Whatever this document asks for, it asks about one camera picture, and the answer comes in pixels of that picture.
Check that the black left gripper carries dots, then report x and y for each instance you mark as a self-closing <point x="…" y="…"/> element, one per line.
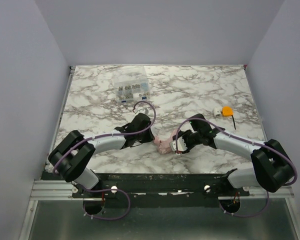
<point x="147" y="133"/>

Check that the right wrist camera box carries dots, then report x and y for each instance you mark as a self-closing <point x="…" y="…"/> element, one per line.
<point x="178" y="146"/>

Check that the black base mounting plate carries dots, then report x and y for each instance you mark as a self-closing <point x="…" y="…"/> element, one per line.
<point x="146" y="190"/>

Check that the yellow tape measure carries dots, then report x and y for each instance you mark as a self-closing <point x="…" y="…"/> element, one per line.
<point x="227" y="111"/>

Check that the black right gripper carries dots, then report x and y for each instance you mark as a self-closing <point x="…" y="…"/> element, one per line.
<point x="188" y="141"/>

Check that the aluminium frame rail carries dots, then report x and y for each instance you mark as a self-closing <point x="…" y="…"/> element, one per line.
<point x="43" y="190"/>

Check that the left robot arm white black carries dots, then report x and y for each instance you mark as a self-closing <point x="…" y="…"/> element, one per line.
<point x="72" y="155"/>

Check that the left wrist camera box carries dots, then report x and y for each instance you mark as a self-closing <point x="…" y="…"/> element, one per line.
<point x="142" y="110"/>

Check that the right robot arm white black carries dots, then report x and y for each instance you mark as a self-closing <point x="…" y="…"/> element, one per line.
<point x="271" y="167"/>

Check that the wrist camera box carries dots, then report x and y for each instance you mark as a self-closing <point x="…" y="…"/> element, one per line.
<point x="178" y="146"/>
<point x="142" y="110"/>

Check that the pink folding umbrella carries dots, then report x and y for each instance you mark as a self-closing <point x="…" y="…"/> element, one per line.
<point x="163" y="146"/>

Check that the clear plastic organizer box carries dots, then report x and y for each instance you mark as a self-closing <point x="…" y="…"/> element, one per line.
<point x="131" y="84"/>

